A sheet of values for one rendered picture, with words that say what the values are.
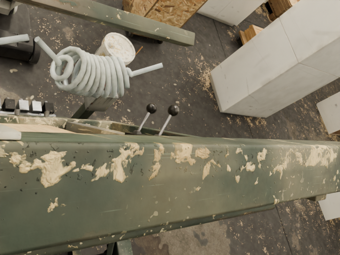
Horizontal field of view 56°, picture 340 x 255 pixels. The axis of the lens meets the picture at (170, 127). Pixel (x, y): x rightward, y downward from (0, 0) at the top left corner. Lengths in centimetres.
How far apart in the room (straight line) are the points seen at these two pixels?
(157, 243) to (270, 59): 210
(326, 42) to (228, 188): 287
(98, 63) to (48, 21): 275
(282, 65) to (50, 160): 321
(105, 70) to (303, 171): 38
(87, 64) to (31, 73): 236
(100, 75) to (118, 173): 17
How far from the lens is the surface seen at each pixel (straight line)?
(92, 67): 46
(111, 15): 43
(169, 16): 344
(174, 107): 102
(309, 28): 339
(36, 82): 278
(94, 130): 132
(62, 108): 273
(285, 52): 345
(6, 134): 31
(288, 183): 59
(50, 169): 31
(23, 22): 287
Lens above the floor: 223
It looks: 44 degrees down
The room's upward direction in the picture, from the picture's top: 55 degrees clockwise
